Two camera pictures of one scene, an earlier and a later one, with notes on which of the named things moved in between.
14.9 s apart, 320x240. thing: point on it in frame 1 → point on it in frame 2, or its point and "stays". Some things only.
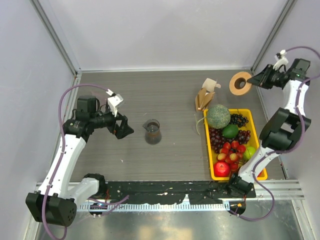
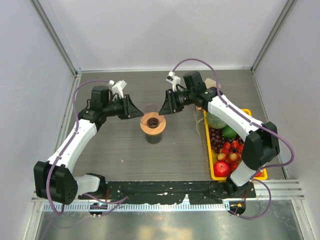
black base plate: x=195 y=192 stays
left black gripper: x=123 y=129 → x=129 y=110
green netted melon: x=218 y=116 stays
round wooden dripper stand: x=238 y=85 → x=152 y=123
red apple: x=221 y=169 stays
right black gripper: x=261 y=78 → x=170 y=105
